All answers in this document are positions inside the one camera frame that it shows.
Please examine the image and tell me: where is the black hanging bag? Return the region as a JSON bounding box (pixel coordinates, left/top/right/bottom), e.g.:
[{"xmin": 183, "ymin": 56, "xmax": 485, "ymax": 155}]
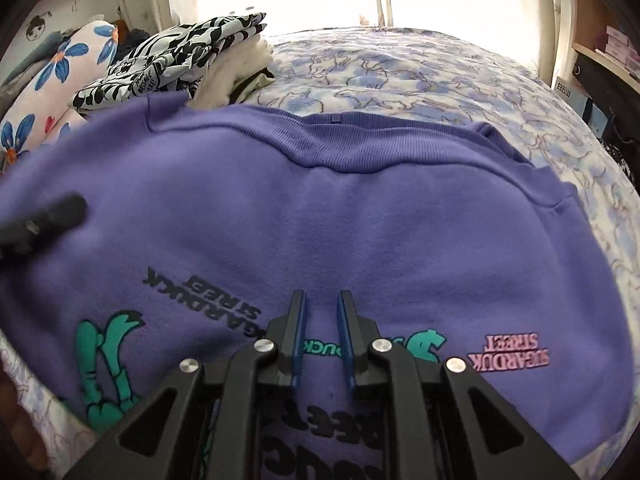
[{"xmin": 573, "ymin": 53, "xmax": 639, "ymax": 172}]

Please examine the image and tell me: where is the black white patterned garment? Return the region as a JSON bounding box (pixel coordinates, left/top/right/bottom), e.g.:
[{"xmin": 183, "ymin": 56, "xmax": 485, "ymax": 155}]
[{"xmin": 70, "ymin": 12, "xmax": 267, "ymax": 115}]

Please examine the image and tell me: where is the wooden shelf unit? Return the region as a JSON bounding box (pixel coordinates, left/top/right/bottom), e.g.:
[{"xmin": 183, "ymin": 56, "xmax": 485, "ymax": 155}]
[{"xmin": 573, "ymin": 0, "xmax": 639, "ymax": 92}]

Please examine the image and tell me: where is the cream folded garment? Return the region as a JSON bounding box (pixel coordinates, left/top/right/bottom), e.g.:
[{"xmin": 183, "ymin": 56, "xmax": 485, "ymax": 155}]
[{"xmin": 188, "ymin": 36, "xmax": 273, "ymax": 110}]

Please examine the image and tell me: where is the purple zip hoodie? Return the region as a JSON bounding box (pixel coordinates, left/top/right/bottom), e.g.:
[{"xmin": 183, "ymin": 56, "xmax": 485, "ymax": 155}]
[{"xmin": 1, "ymin": 94, "xmax": 634, "ymax": 479}]

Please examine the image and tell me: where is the blue flower print pillow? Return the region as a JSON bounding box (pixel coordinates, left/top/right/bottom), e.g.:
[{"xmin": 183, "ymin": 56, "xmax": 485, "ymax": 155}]
[{"xmin": 1, "ymin": 21, "xmax": 118, "ymax": 167}]

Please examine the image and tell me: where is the cat print fleece blanket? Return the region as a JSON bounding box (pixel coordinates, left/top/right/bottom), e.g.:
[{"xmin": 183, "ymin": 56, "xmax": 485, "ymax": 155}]
[{"xmin": 1, "ymin": 30, "xmax": 639, "ymax": 479}]

